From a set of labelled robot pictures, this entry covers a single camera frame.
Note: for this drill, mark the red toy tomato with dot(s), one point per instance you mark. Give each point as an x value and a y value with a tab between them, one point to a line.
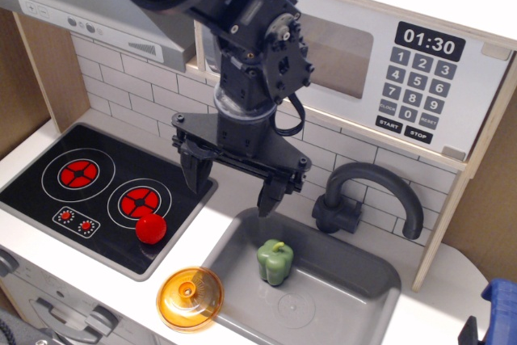
151	229

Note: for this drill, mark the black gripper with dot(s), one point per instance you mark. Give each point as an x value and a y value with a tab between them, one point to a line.
253	147

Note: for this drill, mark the blue plastic object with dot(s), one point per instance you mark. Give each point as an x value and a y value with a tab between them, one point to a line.
502	297

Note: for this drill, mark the white toy microwave door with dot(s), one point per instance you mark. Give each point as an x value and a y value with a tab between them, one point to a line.
425	85

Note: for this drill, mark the grey range hood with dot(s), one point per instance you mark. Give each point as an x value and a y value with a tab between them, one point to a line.
165	39

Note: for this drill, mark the grey toy sink basin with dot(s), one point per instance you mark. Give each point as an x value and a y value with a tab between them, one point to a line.
335	293

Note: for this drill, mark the black toy stovetop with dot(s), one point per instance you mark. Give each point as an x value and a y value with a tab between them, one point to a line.
89	190

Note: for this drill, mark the black clamp at corner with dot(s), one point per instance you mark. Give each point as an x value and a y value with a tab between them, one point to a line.
469	333

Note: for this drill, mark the orange transparent pot lid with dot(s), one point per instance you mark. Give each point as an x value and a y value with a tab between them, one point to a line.
190	299

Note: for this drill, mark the green toy bell pepper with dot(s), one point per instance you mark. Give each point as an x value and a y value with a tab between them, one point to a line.
274	261

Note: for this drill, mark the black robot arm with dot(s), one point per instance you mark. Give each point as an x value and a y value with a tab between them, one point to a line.
263	62

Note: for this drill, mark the grey toy oven door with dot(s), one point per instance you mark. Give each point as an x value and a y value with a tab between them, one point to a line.
47	302

